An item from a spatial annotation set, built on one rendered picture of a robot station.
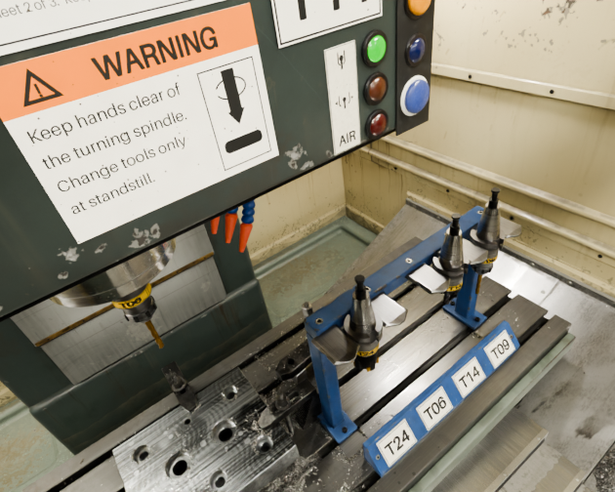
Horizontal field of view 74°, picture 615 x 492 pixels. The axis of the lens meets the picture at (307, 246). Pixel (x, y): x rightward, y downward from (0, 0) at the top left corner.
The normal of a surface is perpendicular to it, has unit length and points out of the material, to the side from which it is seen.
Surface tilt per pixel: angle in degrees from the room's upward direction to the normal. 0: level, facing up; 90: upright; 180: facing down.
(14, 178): 90
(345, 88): 90
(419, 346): 0
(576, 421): 24
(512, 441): 7
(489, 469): 7
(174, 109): 90
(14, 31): 90
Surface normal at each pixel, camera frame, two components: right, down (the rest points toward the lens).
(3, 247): 0.59, 0.44
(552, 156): -0.80, 0.46
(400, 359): -0.13, -0.77
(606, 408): -0.44, -0.52
